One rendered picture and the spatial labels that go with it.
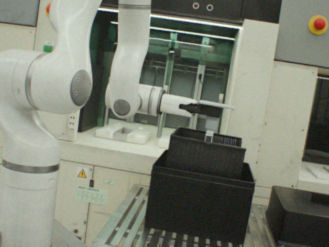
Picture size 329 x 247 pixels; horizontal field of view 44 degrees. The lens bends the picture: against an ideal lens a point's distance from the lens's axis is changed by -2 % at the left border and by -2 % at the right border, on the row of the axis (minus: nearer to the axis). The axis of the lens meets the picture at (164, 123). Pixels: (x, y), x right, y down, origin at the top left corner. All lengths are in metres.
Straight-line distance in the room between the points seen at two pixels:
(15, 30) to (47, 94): 0.90
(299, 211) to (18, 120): 0.77
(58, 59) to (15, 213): 0.32
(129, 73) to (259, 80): 0.53
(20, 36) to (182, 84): 1.08
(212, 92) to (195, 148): 1.32
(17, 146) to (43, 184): 0.09
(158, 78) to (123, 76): 1.32
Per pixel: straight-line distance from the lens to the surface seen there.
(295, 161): 1.57
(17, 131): 0.87
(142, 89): 1.19
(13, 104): 0.89
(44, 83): 0.80
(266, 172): 1.56
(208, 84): 2.41
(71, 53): 0.82
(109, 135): 1.77
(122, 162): 1.57
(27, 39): 1.66
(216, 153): 1.12
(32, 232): 0.90
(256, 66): 1.47
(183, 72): 2.41
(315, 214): 1.21
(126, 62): 1.13
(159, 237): 1.11
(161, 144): 1.74
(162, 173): 1.10
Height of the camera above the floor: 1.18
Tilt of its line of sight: 7 degrees down
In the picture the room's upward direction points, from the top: 8 degrees clockwise
